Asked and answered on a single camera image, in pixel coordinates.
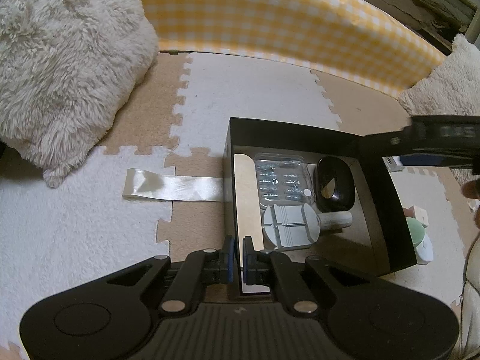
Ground yellow checkered bed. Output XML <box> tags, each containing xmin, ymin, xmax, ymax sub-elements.
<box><xmin>125</xmin><ymin>0</ymin><xmax>447</xmax><ymax>100</ymax></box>

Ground white satin ribbon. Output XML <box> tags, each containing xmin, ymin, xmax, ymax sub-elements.
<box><xmin>122</xmin><ymin>168</ymin><xmax>226</xmax><ymax>203</ymax></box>

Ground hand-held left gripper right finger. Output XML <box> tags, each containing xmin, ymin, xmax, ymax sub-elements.
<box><xmin>243</xmin><ymin>236</ymin><xmax>372</xmax><ymax>314</ymax></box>

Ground green and white bottle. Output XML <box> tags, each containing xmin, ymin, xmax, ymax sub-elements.
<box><xmin>414</xmin><ymin>232</ymin><xmax>434</xmax><ymax>265</ymax></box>

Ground person's right hand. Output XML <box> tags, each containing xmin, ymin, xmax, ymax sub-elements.
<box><xmin>463</xmin><ymin>181</ymin><xmax>480</xmax><ymax>229</ymax></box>

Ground black cardboard box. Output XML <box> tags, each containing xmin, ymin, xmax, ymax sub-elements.
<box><xmin>224</xmin><ymin>117</ymin><xmax>418</xmax><ymax>301</ymax></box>

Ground clear plastic screw case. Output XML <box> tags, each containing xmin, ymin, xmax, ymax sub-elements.
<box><xmin>254</xmin><ymin>152</ymin><xmax>315</xmax><ymax>208</ymax></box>

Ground glossy black case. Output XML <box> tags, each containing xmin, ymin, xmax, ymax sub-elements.
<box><xmin>314</xmin><ymin>156</ymin><xmax>356</xmax><ymax>212</ymax></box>

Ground small white wooden block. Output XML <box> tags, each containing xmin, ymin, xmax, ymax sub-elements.
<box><xmin>405</xmin><ymin>205</ymin><xmax>429</xmax><ymax>229</ymax></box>

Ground grey watch link remover tool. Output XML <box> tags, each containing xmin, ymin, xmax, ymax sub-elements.
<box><xmin>261</xmin><ymin>203</ymin><xmax>353</xmax><ymax>252</ymax></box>

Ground fluffy white cushion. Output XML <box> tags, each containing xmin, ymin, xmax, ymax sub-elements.
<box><xmin>398</xmin><ymin>34</ymin><xmax>480</xmax><ymax>117</ymax></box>
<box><xmin>0</xmin><ymin>0</ymin><xmax>160</xmax><ymax>189</ymax></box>

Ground light grey cloth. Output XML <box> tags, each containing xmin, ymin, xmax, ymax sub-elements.
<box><xmin>459</xmin><ymin>247</ymin><xmax>480</xmax><ymax>360</ymax></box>

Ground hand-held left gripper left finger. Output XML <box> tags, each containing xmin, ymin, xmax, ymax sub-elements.
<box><xmin>107</xmin><ymin>235</ymin><xmax>235</xmax><ymax>314</ymax></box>

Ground green round compact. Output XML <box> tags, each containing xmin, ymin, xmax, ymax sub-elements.
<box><xmin>406</xmin><ymin>217</ymin><xmax>426</xmax><ymax>244</ymax></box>

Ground foam puzzle mat tiles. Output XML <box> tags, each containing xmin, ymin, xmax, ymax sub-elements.
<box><xmin>0</xmin><ymin>50</ymin><xmax>480</xmax><ymax>349</ymax></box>

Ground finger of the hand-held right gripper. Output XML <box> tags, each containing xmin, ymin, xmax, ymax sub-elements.
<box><xmin>364</xmin><ymin>127</ymin><xmax>413</xmax><ymax>157</ymax></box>

